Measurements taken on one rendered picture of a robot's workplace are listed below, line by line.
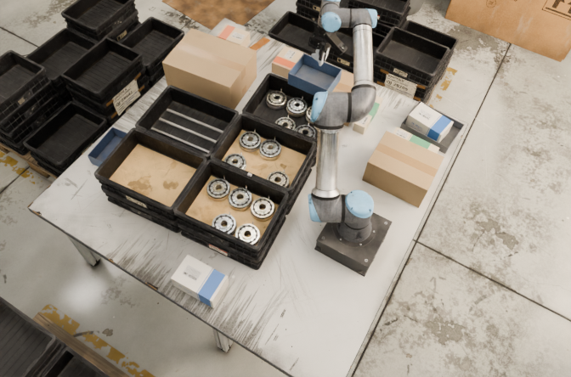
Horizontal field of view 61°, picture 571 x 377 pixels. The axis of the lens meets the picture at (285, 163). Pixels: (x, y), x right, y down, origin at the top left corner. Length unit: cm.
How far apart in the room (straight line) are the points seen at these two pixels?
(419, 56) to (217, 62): 143
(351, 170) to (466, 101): 169
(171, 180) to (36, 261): 122
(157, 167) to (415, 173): 119
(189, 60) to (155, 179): 70
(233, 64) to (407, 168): 104
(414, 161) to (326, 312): 80
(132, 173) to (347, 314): 113
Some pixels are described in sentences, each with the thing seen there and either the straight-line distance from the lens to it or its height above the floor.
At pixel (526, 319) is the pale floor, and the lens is 318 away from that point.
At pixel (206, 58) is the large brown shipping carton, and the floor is 90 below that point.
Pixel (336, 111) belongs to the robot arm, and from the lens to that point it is 182.
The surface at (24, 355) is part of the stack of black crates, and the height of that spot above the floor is 49.
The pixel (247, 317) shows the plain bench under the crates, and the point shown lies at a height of 70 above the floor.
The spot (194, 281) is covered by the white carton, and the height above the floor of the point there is 79.
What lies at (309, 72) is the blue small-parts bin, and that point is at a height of 107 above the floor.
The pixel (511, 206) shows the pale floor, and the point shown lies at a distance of 349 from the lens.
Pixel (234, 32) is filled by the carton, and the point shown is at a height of 77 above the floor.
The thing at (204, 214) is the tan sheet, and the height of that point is 83.
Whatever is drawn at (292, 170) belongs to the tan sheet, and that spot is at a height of 83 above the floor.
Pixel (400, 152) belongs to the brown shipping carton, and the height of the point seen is 86.
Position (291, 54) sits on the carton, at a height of 78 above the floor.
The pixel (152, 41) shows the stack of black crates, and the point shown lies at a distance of 359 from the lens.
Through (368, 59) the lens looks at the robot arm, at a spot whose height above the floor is 140.
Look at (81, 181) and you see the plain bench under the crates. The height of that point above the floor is 70.
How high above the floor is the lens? 270
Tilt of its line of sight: 55 degrees down
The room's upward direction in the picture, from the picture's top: 4 degrees clockwise
